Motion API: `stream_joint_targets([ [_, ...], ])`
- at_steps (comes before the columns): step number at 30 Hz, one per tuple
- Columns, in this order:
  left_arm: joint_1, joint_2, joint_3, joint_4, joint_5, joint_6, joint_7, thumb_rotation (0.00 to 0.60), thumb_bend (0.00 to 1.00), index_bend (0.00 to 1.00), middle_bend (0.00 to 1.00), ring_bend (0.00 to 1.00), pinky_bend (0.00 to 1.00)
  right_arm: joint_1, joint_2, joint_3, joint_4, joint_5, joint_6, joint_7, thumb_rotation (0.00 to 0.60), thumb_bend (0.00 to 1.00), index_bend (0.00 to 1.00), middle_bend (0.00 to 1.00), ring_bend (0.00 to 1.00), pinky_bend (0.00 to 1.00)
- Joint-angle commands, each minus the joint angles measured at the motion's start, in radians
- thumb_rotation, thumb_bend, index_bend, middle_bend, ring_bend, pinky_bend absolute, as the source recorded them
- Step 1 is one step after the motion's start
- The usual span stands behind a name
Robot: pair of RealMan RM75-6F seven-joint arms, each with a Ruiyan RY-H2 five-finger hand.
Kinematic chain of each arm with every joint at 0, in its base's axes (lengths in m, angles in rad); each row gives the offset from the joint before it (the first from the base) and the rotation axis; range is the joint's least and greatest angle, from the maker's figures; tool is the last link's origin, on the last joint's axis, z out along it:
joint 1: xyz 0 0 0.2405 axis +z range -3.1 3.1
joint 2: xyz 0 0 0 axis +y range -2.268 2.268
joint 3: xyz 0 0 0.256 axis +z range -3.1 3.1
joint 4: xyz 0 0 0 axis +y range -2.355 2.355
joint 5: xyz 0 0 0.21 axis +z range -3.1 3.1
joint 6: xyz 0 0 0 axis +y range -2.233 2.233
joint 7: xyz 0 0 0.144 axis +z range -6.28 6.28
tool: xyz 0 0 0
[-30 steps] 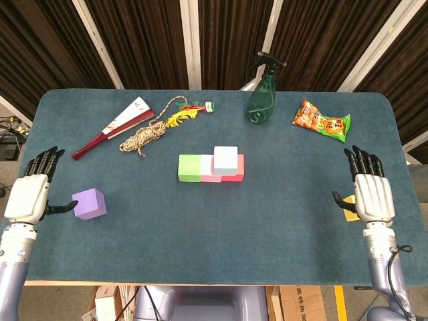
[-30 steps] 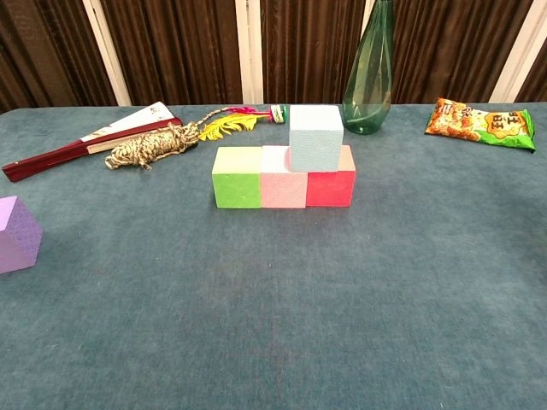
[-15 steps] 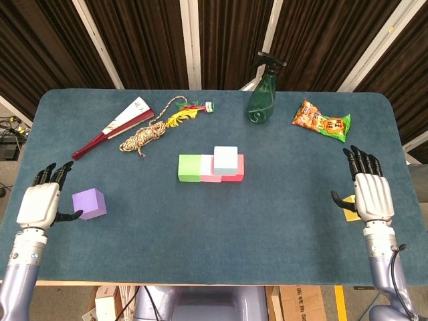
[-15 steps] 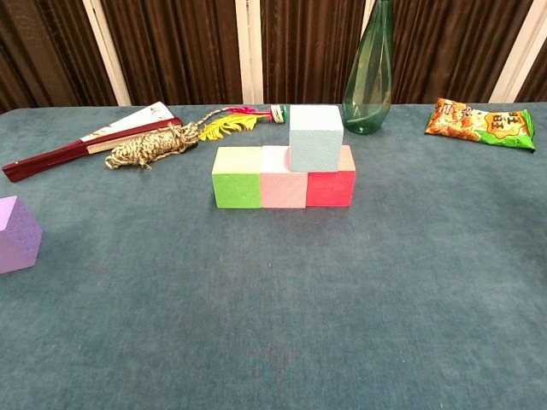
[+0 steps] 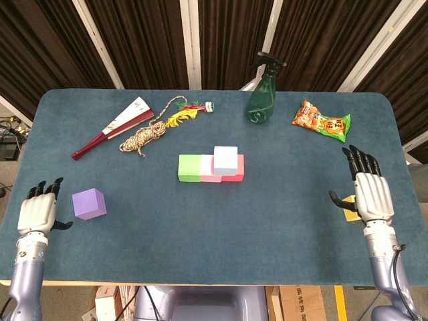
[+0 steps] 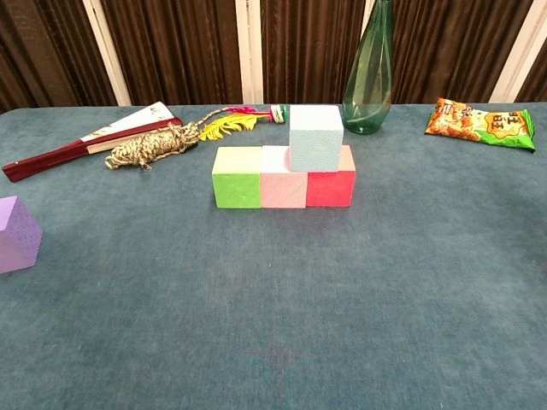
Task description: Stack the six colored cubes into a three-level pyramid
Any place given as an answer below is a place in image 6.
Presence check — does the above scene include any pink foam cube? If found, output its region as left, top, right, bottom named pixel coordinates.
left=259, top=144, right=309, bottom=210

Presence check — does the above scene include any green foam cube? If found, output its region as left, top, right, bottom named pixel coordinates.
left=211, top=146, right=264, bottom=210

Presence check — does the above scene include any red foam cube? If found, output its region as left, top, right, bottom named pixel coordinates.
left=305, top=143, right=357, bottom=208

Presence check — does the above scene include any light blue foam cube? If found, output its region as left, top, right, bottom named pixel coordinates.
left=288, top=104, right=345, bottom=173

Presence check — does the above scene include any purple foam cube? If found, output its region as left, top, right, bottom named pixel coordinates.
left=0, top=196, right=44, bottom=275

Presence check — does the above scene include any yellow feather shuttlecock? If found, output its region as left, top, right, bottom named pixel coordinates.
left=197, top=104, right=291, bottom=144

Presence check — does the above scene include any blue felt table cover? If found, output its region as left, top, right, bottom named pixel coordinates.
left=0, top=102, right=547, bottom=410

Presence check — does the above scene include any green plastic spray bottle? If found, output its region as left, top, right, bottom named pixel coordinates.
left=342, top=0, right=393, bottom=136

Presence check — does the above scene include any dark brown curtain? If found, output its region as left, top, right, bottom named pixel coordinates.
left=0, top=0, right=547, bottom=113

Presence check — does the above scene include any red and white folding fan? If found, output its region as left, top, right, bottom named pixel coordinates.
left=2, top=101, right=184, bottom=184

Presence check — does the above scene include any orange green snack bag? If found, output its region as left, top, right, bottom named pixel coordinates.
left=424, top=97, right=537, bottom=154

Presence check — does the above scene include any beige braided rope bundle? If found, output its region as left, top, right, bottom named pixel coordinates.
left=104, top=108, right=232, bottom=171

